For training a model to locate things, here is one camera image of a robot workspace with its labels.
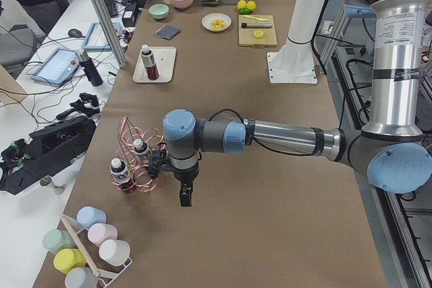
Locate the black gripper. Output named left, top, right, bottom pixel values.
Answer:
left=172, top=163, right=199, bottom=206

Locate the glazed donut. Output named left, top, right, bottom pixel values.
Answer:
left=211, top=19, right=226, bottom=30

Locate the white round plate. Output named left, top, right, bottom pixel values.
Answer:
left=201, top=13, right=232, bottom=32

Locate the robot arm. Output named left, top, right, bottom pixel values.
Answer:
left=163, top=0, right=431, bottom=206

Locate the tea bottle on tray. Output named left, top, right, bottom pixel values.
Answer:
left=140, top=45, right=159, bottom=81

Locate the cream rabbit tray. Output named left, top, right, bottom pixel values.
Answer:
left=132, top=47, right=177, bottom=84

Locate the upper bottle in rack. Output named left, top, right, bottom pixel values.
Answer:
left=133, top=138, right=153, bottom=165

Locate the bottle in rack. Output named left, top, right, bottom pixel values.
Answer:
left=133, top=138, right=153, bottom=165
left=110, top=158, right=135, bottom=194

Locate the lower bottle in rack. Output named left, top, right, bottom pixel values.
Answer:
left=110, top=158, right=135, bottom=194

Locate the white cup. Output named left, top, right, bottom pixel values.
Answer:
left=99, top=239, right=131, bottom=266

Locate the pink cup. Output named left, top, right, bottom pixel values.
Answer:
left=87, top=223, right=118, bottom=246

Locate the blue cup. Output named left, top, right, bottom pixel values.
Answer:
left=76, top=206, right=107, bottom=229

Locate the white cup rack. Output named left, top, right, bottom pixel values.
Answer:
left=59, top=214, right=133, bottom=287

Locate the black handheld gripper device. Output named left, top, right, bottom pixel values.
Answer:
left=56, top=92, right=101, bottom=121

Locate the grey cup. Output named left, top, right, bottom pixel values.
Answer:
left=65, top=267, right=98, bottom=288

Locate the yellow cup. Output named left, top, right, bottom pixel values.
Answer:
left=53, top=248, right=86, bottom=275

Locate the green cup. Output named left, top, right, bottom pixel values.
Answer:
left=43, top=229, right=76, bottom=254

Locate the black thermos bottle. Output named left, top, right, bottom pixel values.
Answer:
left=76, top=48, right=103, bottom=87

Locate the grey folded cloth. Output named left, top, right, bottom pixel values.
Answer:
left=155, top=25, right=181, bottom=40

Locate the wooden cutting board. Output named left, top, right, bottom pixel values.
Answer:
left=238, top=15, right=277, bottom=47

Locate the black equipment case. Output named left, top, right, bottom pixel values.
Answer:
left=1, top=116, right=96, bottom=195

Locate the half lemon slice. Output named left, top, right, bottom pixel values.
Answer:
left=253, top=30, right=264, bottom=39

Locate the steel cylinder black cap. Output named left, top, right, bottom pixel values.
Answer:
left=240, top=22, right=273, bottom=28

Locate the far teach pendant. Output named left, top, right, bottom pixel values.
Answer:
left=82, top=22, right=111, bottom=51

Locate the teach pendant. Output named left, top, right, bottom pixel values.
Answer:
left=31, top=48, right=79, bottom=86
left=82, top=22, right=111, bottom=51

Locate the near teach pendant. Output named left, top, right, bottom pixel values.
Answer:
left=31, top=48, right=79, bottom=86

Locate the green bowl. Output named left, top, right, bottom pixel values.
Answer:
left=148, top=3, right=169, bottom=20

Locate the yellow plastic knife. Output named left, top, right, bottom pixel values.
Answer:
left=243, top=15, right=269, bottom=22

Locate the green lime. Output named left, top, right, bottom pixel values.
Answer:
left=239, top=7, right=250, bottom=15

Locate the yellow lemon near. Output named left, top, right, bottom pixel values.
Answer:
left=237, top=0, right=247, bottom=10

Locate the yellow lemon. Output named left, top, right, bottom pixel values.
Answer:
left=246, top=1, right=257, bottom=12
left=237, top=0, right=247, bottom=10

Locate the computer mouse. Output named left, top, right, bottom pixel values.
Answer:
left=67, top=28, right=83, bottom=38

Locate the yellow lemon far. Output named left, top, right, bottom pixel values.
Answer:
left=246, top=1, right=257, bottom=12

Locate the black keyboard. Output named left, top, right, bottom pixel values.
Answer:
left=103, top=0, right=118, bottom=18

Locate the copper wire bottle rack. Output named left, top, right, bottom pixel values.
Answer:
left=110, top=116, right=165, bottom=194

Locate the wooden rack handle rod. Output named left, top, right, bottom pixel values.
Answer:
left=59, top=214, right=101, bottom=278

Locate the white camera pole base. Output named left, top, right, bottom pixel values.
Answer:
left=267, top=0, right=325, bottom=84

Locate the aluminium frame post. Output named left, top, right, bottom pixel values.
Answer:
left=91, top=0, right=126, bottom=68

